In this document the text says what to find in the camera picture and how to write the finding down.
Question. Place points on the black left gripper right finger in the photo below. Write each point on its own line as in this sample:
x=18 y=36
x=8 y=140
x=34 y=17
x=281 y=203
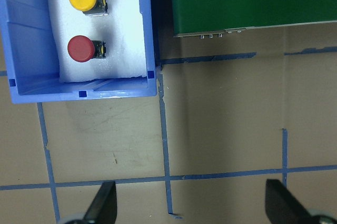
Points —
x=281 y=206

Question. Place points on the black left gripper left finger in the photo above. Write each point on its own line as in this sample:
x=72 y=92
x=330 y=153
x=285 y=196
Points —
x=103 y=208

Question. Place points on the red push button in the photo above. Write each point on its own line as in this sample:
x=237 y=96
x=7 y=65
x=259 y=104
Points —
x=82 y=49

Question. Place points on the yellow push button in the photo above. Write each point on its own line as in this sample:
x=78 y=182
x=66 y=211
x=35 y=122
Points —
x=91 y=7

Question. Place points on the white foam pad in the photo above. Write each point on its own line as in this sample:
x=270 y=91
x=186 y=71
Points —
x=121 y=29

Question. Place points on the blue plastic storage bin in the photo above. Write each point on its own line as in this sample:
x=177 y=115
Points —
x=32 y=62

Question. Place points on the green conveyor belt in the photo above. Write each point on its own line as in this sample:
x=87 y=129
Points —
x=208 y=17

